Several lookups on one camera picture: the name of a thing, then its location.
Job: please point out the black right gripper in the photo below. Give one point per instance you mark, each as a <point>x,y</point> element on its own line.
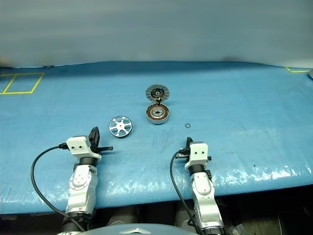
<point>187,150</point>

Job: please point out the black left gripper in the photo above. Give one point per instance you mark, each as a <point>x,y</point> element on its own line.
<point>95,144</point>

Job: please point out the silver spoked motor rotor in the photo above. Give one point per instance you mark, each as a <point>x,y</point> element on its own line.
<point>121,126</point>

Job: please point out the motor stator with copper windings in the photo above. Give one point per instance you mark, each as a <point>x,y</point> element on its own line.
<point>157,115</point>

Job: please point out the silver round motor end cover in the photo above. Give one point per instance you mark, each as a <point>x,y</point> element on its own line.
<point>157,91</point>

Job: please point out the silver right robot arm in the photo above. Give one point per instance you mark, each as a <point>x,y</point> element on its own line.
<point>204,188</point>

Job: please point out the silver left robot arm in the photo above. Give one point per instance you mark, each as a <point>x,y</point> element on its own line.
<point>80,181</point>

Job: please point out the blue plastic table cover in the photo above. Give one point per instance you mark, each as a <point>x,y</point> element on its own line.
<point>232,102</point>

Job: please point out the yellow tape marking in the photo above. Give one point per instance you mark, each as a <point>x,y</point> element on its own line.
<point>297,71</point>
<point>36,82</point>

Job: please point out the grey robot torso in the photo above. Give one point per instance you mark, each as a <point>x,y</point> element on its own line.
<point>132,230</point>

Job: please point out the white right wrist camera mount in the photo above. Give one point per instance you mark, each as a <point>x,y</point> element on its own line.
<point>198,151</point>

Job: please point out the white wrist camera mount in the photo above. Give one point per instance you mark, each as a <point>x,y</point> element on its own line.
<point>198,151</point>
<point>78,144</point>

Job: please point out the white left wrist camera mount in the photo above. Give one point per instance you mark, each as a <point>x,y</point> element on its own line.
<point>78,144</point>

